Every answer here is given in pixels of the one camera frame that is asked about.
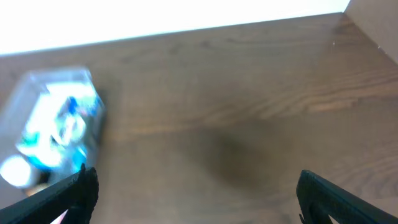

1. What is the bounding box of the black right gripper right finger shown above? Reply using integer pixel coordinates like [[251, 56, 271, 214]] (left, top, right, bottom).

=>
[[296, 170, 397, 224]]

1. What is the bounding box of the black bottle white cap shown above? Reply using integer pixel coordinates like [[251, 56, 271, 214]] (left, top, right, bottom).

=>
[[1, 154, 51, 190]]

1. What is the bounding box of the blue Kool Fever box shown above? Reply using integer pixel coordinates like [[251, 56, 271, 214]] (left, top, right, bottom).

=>
[[16, 96, 104, 172]]

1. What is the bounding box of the clear plastic container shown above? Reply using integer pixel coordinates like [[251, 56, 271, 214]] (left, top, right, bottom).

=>
[[1, 67, 106, 200]]

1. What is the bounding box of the white green Panadol box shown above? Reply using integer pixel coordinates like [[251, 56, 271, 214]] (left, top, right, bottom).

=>
[[25, 82, 98, 147]]

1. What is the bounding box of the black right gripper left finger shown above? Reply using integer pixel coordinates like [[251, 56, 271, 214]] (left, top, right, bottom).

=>
[[1, 165, 99, 224]]

